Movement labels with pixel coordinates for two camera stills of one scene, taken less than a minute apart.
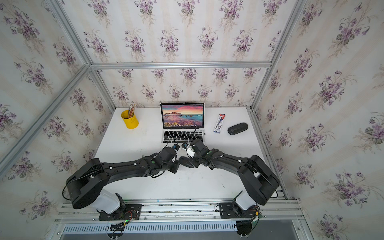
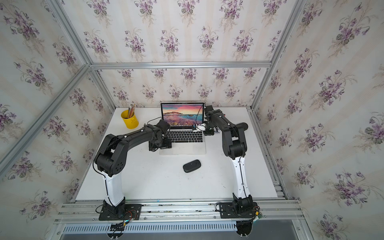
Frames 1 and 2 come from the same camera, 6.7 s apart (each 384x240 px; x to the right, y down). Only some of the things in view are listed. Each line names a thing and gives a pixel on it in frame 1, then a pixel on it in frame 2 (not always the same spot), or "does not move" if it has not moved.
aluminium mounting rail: [177, 212] does not move
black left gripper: [176, 164] → [167, 145]
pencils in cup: [131, 109] does not move
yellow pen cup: [131, 123] does not move
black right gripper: [195, 164] → [208, 134]
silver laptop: [182, 122] does not move
